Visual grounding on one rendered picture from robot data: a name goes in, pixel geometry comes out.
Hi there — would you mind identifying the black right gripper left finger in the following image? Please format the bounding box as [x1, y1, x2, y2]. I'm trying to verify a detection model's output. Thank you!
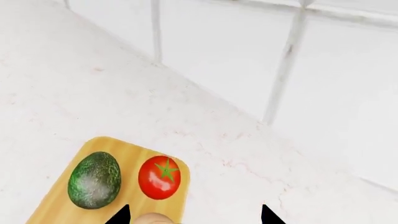
[106, 203, 131, 224]

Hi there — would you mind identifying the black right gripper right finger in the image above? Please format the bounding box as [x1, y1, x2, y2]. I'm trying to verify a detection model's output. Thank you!
[261, 203, 288, 224]

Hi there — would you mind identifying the tan onion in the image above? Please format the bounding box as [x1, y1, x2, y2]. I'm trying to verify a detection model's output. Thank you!
[133, 212, 174, 224]

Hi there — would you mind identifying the dark green avocado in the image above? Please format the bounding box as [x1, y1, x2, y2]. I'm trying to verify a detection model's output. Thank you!
[67, 151, 122, 210]

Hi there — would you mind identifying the red tomato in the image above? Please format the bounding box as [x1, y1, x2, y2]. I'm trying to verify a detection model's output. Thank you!
[137, 155, 182, 200]

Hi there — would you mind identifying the wooden cutting board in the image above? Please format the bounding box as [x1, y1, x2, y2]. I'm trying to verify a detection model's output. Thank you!
[24, 136, 191, 224]

